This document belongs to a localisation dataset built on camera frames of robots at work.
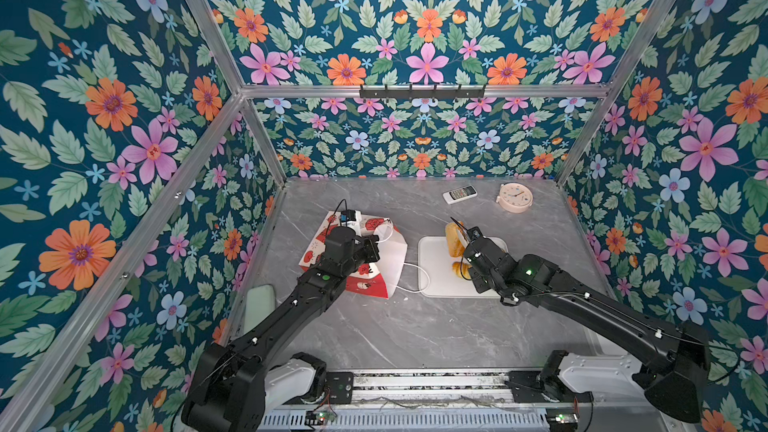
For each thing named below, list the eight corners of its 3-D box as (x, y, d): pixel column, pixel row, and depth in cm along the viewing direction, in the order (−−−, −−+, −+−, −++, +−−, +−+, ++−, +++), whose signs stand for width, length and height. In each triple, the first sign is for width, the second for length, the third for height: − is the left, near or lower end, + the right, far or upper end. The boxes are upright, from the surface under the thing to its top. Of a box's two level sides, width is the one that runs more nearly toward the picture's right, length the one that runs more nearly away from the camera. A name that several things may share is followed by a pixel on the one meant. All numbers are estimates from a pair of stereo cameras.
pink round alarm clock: (499, 212, 112) (501, 206, 110) (493, 188, 120) (495, 182, 117) (534, 212, 112) (537, 206, 110) (525, 188, 120) (528, 182, 117)
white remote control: (447, 205, 115) (448, 201, 113) (442, 196, 118) (442, 192, 116) (476, 195, 118) (477, 192, 116) (470, 187, 121) (471, 183, 119)
